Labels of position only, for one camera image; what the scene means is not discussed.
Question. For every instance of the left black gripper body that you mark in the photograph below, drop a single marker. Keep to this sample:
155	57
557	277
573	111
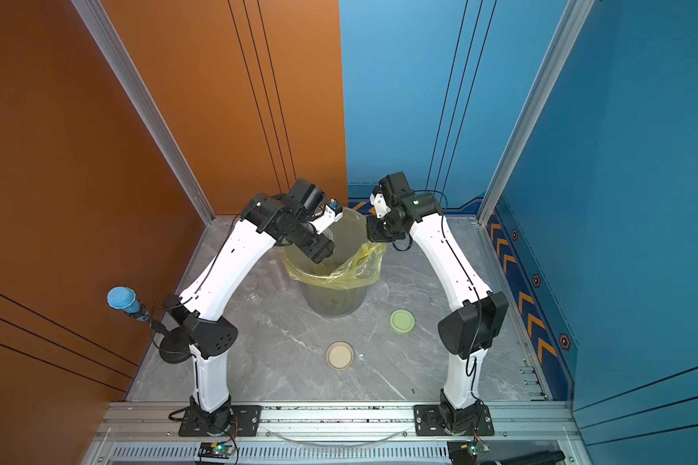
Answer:
318	247

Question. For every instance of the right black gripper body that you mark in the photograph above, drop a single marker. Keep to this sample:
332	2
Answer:
384	230

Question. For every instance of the clear plastic jar lid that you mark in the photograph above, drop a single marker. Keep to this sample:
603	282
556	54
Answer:
420	299

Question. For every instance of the green jar lid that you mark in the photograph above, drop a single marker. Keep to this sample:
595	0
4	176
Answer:
402	321

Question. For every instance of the cream jar lid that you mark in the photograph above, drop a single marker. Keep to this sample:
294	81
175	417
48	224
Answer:
340	356

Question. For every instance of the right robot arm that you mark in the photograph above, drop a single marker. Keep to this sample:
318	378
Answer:
476	312

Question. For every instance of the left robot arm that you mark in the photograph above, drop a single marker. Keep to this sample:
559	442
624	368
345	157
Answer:
300	217

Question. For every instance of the mesh trash bin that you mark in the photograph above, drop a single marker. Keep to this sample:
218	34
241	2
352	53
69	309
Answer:
330	303

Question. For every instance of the yellow trash bag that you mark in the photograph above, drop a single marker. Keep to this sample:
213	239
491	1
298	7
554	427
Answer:
355	263

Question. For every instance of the black microphone stand base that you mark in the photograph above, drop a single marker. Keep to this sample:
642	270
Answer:
174	346

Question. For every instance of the blue foam-tipped microphone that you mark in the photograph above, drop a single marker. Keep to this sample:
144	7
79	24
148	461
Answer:
125	300

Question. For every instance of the left green circuit board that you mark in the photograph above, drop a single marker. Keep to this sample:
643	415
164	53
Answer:
216	451

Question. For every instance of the right circuit board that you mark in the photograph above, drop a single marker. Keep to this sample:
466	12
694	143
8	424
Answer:
473	450

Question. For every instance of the black tube at bottom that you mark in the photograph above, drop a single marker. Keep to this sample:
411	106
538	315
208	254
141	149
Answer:
541	458

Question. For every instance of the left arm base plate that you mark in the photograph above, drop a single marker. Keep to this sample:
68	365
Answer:
241	421

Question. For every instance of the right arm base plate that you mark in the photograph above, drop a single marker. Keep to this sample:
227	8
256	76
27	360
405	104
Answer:
430	419

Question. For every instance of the aluminium front rail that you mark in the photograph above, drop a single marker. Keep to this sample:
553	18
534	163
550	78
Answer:
293	432

